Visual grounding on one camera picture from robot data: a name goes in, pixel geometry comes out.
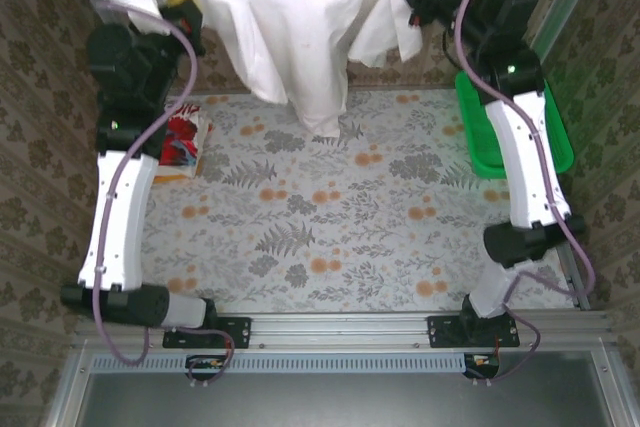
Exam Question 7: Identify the green plastic basket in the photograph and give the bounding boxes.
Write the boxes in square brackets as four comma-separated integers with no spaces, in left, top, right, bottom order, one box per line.
[454,70,575,180]

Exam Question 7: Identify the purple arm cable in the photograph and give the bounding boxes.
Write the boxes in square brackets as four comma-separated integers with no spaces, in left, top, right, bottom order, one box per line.
[452,0,599,389]
[92,0,236,389]

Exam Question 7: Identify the white t-shirt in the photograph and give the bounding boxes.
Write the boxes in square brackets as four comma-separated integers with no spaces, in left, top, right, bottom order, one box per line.
[182,0,426,139]

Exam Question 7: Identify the folded orange t-shirt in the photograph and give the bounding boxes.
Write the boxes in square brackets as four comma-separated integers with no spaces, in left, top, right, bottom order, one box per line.
[151,170,195,186]

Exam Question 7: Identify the grey slotted cable duct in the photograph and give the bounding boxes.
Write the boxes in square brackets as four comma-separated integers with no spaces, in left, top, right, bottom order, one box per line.
[92,352,501,374]

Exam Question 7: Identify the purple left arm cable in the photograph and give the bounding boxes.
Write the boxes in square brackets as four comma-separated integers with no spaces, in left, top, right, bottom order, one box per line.
[92,0,236,389]

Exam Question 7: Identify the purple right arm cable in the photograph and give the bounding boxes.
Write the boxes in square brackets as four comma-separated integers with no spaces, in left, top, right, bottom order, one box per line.
[452,0,599,389]

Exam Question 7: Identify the grey metal panel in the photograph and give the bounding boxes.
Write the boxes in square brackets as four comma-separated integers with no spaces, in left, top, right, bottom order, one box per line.
[74,350,619,427]

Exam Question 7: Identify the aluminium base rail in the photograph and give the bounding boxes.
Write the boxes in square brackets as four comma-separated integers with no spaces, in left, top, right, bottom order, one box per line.
[72,310,621,348]

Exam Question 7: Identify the floral table cover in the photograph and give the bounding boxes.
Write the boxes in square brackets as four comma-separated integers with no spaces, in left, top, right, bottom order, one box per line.
[134,89,576,316]

